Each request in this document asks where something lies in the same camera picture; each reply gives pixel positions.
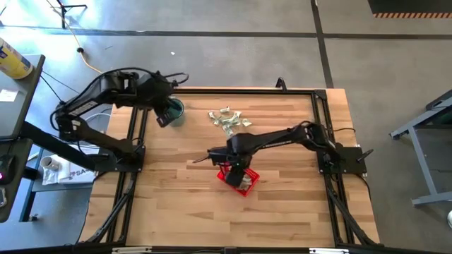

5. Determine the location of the black floor cable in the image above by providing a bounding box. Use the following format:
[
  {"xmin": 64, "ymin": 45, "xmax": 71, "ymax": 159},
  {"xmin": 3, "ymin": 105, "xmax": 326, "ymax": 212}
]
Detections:
[
  {"xmin": 40, "ymin": 75, "xmax": 64, "ymax": 104},
  {"xmin": 40, "ymin": 70, "xmax": 71, "ymax": 91}
]

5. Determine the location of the white paper label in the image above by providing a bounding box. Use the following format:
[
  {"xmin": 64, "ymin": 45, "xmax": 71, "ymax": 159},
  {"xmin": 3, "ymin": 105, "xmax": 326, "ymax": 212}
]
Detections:
[{"xmin": 0, "ymin": 88, "xmax": 19, "ymax": 103}]

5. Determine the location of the black aluminium table frame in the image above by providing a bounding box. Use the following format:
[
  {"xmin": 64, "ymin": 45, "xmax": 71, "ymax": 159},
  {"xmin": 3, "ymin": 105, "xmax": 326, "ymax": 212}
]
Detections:
[{"xmin": 76, "ymin": 86, "xmax": 384, "ymax": 254}]

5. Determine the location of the grey blue metal table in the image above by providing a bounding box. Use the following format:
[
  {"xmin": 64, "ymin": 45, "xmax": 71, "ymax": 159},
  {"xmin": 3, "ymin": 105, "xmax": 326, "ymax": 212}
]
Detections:
[{"xmin": 389, "ymin": 90, "xmax": 452, "ymax": 207}]

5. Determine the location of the dark curved clamp handle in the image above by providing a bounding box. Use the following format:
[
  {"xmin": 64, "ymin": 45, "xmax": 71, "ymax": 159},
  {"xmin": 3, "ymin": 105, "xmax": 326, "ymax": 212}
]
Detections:
[{"xmin": 275, "ymin": 77, "xmax": 289, "ymax": 94}]

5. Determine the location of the silver metal bracket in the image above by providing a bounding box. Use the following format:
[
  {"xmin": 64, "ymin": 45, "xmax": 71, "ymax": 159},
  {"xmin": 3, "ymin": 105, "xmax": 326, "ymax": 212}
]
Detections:
[
  {"xmin": 112, "ymin": 246, "xmax": 153, "ymax": 254},
  {"xmin": 309, "ymin": 248, "xmax": 350, "ymax": 254}
]

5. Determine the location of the green mug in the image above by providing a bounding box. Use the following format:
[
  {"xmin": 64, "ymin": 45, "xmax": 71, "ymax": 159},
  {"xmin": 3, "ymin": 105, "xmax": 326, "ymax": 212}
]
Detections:
[{"xmin": 165, "ymin": 97, "xmax": 186, "ymax": 128}]

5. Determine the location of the black mat orange striped edge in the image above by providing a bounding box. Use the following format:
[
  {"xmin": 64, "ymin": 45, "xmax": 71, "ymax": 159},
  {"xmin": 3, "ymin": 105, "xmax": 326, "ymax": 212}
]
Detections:
[{"xmin": 367, "ymin": 0, "xmax": 452, "ymax": 20}]

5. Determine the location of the black diagonal support beam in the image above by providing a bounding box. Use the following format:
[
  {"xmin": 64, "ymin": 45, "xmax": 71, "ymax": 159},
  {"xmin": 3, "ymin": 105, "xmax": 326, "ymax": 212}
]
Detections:
[{"xmin": 20, "ymin": 121, "xmax": 107, "ymax": 171}]

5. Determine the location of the yellow extension cable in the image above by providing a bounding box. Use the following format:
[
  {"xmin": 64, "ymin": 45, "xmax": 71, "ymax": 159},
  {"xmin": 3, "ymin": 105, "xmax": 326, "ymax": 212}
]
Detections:
[{"xmin": 44, "ymin": 0, "xmax": 104, "ymax": 75}]

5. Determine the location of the white printed paper bag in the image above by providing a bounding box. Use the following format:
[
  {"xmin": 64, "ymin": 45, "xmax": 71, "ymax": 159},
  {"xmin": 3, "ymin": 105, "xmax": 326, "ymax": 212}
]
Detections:
[{"xmin": 42, "ymin": 143, "xmax": 102, "ymax": 186}]

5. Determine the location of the black device with indicator light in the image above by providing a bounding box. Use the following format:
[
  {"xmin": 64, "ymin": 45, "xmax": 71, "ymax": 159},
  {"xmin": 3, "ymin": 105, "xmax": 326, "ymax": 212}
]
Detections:
[{"xmin": 0, "ymin": 154, "xmax": 18, "ymax": 185}]

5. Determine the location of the yellow wipes canister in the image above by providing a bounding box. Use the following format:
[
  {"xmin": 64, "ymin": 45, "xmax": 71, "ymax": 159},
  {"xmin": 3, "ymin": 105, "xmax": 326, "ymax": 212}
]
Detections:
[{"xmin": 0, "ymin": 37, "xmax": 35, "ymax": 80}]

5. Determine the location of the black tripod stand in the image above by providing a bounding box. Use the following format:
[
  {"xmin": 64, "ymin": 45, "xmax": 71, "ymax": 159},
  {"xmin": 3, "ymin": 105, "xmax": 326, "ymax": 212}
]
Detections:
[{"xmin": 52, "ymin": 0, "xmax": 88, "ymax": 30}]

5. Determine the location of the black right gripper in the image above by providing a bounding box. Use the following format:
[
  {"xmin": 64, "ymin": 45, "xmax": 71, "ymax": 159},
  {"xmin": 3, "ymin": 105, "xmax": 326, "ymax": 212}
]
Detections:
[{"xmin": 192, "ymin": 139, "xmax": 254, "ymax": 188}]

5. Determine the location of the white cable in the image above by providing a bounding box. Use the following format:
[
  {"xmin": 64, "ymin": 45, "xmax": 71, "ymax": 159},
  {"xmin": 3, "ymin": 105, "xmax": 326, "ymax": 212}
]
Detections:
[{"xmin": 84, "ymin": 111, "xmax": 113, "ymax": 123}]

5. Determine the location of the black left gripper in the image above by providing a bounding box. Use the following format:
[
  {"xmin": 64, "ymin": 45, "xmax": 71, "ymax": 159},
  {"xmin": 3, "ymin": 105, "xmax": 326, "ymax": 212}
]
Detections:
[{"xmin": 136, "ymin": 72, "xmax": 177, "ymax": 128}]

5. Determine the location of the small white cup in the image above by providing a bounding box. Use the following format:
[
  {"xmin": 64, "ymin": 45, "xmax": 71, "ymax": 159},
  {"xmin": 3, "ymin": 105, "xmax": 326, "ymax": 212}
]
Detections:
[{"xmin": 39, "ymin": 156, "xmax": 61, "ymax": 173}]

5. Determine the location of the dark grey side desk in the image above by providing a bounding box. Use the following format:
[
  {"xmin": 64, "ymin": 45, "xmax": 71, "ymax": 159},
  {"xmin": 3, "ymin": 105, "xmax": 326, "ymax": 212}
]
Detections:
[{"xmin": 0, "ymin": 54, "xmax": 47, "ymax": 224}]

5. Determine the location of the red plastic slotted basket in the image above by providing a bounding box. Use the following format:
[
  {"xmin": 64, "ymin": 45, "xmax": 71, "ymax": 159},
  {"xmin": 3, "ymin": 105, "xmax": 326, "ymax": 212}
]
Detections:
[{"xmin": 216, "ymin": 168, "xmax": 261, "ymax": 198}]

